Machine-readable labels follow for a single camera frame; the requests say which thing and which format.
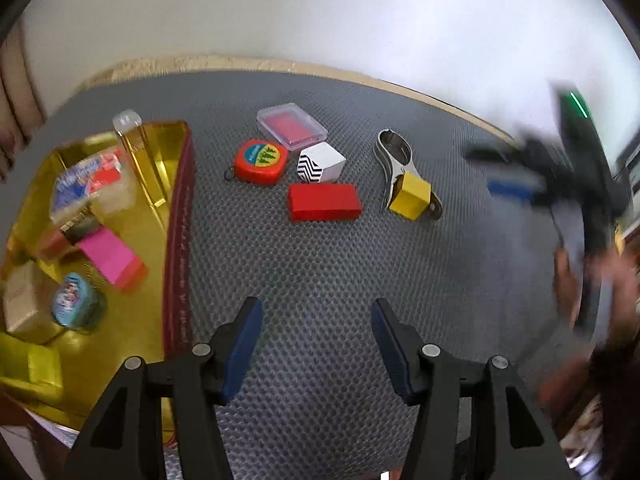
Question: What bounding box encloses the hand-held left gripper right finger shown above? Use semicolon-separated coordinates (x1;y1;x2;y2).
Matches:
371;297;576;480

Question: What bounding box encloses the red round tape measure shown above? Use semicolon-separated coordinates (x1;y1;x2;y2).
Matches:
223;139;289;187

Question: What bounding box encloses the small brown block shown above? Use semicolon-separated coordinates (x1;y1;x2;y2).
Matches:
37;215;101;261

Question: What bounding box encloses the small teal tin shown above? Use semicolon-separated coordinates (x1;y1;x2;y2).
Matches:
51;272;108;332

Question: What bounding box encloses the grey honeycomb mat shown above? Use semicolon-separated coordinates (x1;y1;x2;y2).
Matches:
15;70;601;480

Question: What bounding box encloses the red tin box gold inside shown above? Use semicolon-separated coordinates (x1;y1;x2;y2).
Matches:
0;120;196;448

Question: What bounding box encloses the black white zigzag cube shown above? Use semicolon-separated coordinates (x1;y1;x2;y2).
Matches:
296;141;347;183

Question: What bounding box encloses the clear plastic box with label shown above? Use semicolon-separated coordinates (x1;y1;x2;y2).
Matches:
49;108;151;223

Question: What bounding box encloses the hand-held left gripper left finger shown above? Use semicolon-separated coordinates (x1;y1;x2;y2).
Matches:
64;296;265;480

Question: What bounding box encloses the beige leaf print curtain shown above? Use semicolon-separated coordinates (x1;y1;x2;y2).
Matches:
0;25;46;181

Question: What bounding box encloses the person's right forearm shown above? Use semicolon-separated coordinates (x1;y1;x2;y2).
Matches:
537;340;640;476

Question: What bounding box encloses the small white pink box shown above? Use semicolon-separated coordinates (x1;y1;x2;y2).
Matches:
2;260;61;341

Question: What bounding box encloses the metal bottle opener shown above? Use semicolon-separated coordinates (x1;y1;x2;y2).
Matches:
374;129;444;221

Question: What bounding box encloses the clear case with red insert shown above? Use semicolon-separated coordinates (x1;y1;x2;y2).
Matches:
256;103;329;153

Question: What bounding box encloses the pink rectangular block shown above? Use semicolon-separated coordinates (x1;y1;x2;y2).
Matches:
77;227;149;291

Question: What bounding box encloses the yellow cube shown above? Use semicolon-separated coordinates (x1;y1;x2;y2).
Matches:
388;171;432;221

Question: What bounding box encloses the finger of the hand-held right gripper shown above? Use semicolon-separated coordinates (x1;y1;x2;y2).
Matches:
464;142;533;163
486;176;551;207

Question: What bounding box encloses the red rectangular block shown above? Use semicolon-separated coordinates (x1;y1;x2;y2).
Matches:
287;183;363;223

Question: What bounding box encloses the person's right hand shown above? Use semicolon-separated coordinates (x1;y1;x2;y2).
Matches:
552;247;640;346

